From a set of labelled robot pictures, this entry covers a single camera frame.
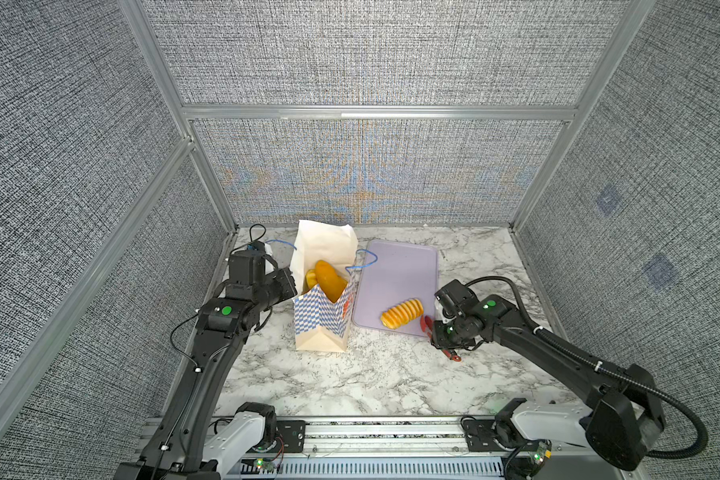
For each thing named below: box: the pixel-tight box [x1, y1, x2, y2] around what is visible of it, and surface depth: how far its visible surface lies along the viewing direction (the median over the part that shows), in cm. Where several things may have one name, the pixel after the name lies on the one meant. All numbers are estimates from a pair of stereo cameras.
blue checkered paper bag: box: [290, 220, 358, 353], surface depth 85 cm
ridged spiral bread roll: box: [380, 298, 425, 330], surface depth 93 cm
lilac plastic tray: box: [401, 241, 438, 335], surface depth 111 cm
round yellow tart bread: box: [306, 269, 317, 289], surface depth 99 cm
